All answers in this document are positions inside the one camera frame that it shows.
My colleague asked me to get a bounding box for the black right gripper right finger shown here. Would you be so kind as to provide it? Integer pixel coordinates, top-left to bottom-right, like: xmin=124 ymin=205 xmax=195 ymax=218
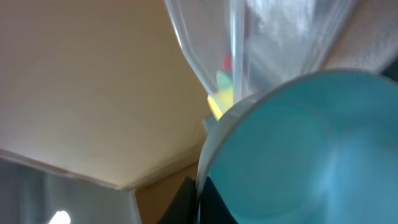
xmin=199 ymin=177 xmax=238 ymax=224

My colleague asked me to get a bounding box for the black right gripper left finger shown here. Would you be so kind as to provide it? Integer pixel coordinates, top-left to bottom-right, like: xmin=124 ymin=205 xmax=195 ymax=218
xmin=157 ymin=177 xmax=197 ymax=224

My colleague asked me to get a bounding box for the light blue rice bowl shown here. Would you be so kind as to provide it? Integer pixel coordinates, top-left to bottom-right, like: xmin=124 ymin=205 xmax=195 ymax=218
xmin=197 ymin=70 xmax=397 ymax=223

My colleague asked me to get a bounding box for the white napkin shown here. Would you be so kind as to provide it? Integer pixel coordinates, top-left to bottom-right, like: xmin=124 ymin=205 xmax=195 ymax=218
xmin=246 ymin=0 xmax=317 ymax=40

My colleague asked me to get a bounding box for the yellow cup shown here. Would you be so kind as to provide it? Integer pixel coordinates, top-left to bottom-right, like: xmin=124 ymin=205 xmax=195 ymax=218
xmin=207 ymin=87 xmax=234 ymax=120

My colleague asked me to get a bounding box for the green bowl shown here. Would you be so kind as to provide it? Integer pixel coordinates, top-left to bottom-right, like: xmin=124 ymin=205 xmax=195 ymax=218
xmin=216 ymin=70 xmax=233 ymax=91

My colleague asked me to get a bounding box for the red plastic tray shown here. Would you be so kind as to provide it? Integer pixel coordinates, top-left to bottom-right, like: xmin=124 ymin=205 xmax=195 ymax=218
xmin=222 ymin=55 xmax=232 ymax=72

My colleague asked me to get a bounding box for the clear plastic bin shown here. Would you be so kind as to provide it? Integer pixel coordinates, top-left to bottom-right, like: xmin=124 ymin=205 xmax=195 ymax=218
xmin=165 ymin=0 xmax=355 ymax=104

